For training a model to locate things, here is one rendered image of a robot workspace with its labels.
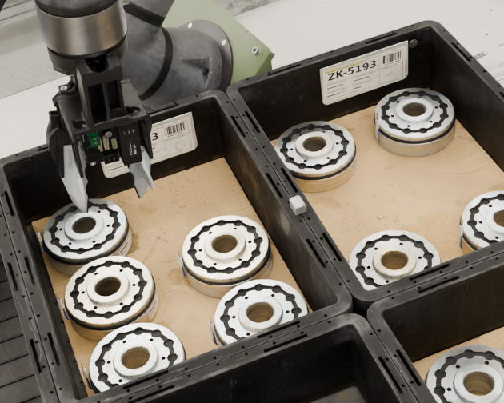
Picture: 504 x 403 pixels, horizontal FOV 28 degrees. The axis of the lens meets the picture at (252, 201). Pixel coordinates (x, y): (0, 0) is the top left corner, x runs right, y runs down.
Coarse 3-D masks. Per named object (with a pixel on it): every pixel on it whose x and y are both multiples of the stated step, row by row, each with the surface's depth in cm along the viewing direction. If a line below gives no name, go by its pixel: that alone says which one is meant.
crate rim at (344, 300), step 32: (192, 96) 125; (224, 96) 124; (0, 160) 120; (256, 160) 115; (0, 192) 116; (320, 256) 103; (32, 288) 105; (320, 320) 98; (224, 352) 96; (64, 384) 95; (128, 384) 95
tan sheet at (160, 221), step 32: (224, 160) 131; (128, 192) 129; (160, 192) 128; (192, 192) 127; (224, 192) 127; (32, 224) 126; (160, 224) 124; (192, 224) 123; (128, 256) 120; (160, 256) 120; (64, 288) 118; (160, 288) 116; (192, 288) 116; (64, 320) 114; (160, 320) 113; (192, 320) 112; (192, 352) 109
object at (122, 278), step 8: (104, 272) 114; (112, 272) 114; (120, 272) 114; (96, 280) 113; (104, 280) 114; (120, 280) 113; (128, 280) 113; (88, 288) 112; (96, 288) 113; (120, 288) 112; (128, 288) 112; (88, 296) 112; (96, 296) 111; (112, 296) 111; (120, 296) 111; (96, 304) 111; (104, 304) 111; (112, 304) 111
